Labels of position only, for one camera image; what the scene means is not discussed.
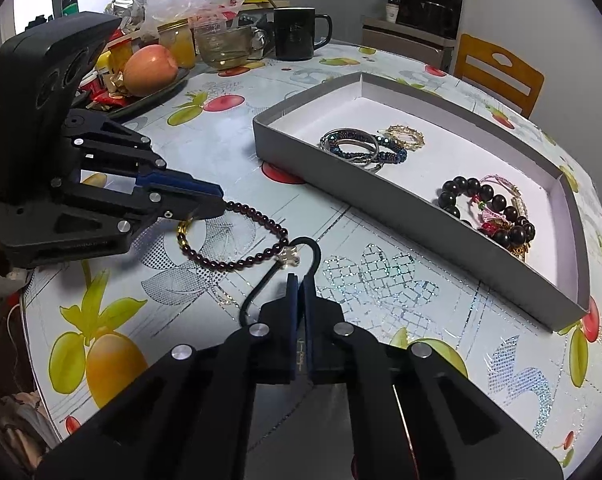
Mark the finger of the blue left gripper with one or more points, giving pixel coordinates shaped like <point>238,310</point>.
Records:
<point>177,180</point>

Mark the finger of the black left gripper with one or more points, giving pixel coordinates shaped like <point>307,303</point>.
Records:
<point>179,206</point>

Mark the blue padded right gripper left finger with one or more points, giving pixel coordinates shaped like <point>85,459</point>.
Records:
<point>189,415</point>

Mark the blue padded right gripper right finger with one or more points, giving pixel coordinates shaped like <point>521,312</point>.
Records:
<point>413,415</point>

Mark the gold and silver bangles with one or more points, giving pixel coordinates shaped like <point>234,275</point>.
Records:
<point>373,151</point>

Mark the orange apple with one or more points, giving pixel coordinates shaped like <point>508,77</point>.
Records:
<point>149,70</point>

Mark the honey glass jar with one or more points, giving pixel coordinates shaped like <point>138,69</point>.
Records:
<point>178,39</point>

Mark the glass teacup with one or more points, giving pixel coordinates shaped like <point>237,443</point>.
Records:
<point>223,49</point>

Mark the green bottle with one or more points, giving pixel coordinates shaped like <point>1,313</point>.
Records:
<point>69,7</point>

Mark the clear plastic bag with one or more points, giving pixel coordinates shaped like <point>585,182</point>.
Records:
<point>145,17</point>

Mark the black ceramic mug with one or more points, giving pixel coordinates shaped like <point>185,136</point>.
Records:
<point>294,30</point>

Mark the grey shallow cardboard tray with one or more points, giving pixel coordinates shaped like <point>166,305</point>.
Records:
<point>552,284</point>

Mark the grey low cabinet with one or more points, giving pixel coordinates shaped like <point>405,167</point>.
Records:
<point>411,42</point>

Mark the white paper cup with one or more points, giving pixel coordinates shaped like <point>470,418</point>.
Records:
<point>392,10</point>

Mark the black water dispenser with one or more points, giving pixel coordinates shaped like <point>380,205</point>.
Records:
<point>437,17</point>

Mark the wooden chair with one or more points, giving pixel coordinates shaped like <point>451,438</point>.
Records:
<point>495,68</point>

